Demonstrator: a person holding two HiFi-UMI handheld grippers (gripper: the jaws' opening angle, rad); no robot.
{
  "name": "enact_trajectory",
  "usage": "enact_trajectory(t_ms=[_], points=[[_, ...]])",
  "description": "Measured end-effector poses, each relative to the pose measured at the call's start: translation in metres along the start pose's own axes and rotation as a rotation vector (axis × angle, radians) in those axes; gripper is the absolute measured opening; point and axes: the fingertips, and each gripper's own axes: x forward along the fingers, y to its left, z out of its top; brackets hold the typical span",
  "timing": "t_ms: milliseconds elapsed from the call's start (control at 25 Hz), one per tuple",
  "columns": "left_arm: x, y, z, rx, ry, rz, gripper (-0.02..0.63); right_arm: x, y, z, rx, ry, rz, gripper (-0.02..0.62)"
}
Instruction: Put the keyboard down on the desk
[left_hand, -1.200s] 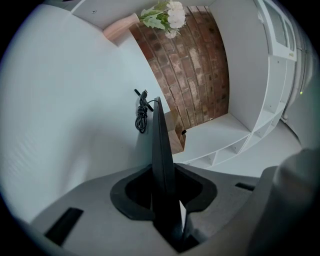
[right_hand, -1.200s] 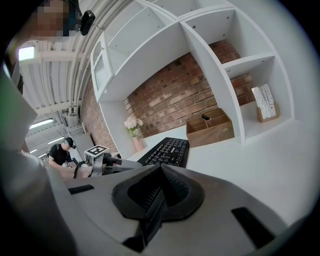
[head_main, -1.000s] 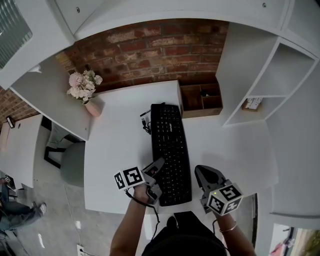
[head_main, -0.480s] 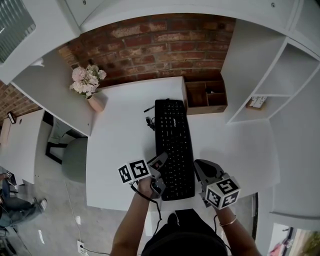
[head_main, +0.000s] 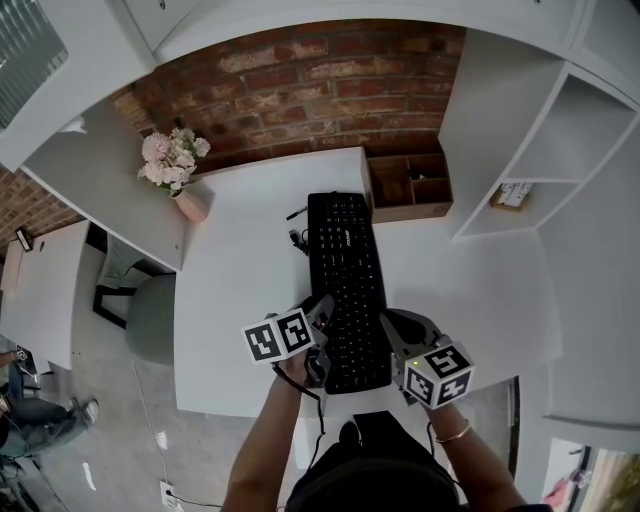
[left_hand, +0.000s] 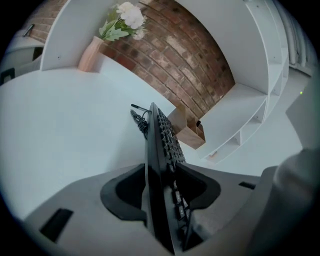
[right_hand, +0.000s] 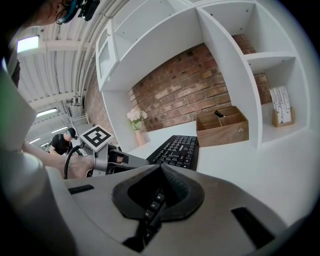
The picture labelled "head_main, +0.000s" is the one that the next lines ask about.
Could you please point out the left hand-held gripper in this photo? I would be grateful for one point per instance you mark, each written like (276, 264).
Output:
(280, 337)

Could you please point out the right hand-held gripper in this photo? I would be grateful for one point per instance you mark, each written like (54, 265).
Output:
(440, 375)

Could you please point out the black keyboard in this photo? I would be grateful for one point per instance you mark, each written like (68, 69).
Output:
(350, 280)

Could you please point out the person's left forearm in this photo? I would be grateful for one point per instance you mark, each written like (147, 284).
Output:
(265, 440)

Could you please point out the person's right forearm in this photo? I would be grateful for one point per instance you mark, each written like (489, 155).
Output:
(480, 470)

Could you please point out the white desk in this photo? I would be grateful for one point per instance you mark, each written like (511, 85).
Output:
(240, 280)

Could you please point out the wooden desk organizer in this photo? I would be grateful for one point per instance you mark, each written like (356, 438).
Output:
(430, 207)

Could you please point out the person's left hand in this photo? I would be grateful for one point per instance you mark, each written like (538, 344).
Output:
(294, 369)

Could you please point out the black pen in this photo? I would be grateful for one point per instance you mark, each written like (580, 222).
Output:
(296, 212)

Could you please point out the person's black clothing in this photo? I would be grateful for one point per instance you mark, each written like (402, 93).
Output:
(375, 480)

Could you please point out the pink vase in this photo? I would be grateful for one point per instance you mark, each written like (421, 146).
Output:
(192, 205)

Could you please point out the green round chair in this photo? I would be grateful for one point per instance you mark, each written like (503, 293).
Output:
(152, 320)

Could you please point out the small cardboard box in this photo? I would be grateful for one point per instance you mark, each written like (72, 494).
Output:
(510, 197)

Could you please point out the pink flower bouquet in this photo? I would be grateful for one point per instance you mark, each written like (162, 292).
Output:
(167, 160)

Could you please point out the white floor socket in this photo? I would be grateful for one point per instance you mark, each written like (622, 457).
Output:
(167, 492)

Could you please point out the white shelf unit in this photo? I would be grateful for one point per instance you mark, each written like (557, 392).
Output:
(500, 100)

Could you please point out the white low table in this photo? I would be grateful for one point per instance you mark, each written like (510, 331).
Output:
(45, 295)

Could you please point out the small black device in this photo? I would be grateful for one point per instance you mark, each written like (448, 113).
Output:
(24, 239)

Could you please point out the window blind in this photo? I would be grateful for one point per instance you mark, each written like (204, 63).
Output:
(25, 55)

